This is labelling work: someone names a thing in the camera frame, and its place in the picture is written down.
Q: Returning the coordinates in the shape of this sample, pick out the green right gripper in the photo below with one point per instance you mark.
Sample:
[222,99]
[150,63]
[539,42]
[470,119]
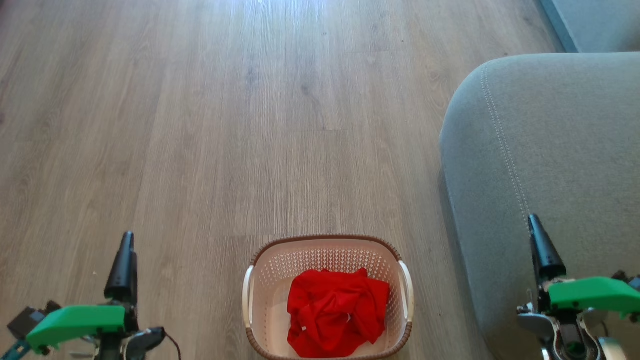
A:
[595,295]

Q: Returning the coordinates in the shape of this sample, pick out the red cloth garment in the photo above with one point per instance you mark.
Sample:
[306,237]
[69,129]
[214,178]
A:
[335,310]

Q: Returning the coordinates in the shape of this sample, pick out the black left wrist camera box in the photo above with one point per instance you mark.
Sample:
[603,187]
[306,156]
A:
[24,320]

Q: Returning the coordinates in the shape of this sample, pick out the grey fabric sofa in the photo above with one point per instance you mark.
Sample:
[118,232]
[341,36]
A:
[540,140]

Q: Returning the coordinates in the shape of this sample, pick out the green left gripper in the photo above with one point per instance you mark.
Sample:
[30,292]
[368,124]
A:
[75,321]

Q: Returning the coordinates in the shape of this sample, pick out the light blue foam block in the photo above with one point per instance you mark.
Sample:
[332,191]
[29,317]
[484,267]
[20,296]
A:
[600,22]

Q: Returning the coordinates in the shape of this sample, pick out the beige perforated laundry basket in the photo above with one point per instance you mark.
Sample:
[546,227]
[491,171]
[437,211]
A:
[272,280]

